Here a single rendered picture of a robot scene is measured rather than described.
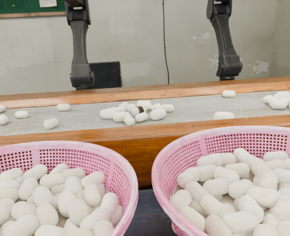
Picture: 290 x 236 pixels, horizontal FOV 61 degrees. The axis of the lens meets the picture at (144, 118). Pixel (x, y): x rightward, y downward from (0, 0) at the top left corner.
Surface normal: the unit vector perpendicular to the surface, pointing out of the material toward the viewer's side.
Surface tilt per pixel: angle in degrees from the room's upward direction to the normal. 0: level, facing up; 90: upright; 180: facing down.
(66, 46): 90
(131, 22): 90
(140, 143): 90
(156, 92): 45
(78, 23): 60
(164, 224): 0
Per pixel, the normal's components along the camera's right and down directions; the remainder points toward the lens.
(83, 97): 0.02, -0.48
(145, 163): 0.08, 0.28
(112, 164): -0.79, -0.10
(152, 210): -0.05, -0.96
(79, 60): 0.07, -0.24
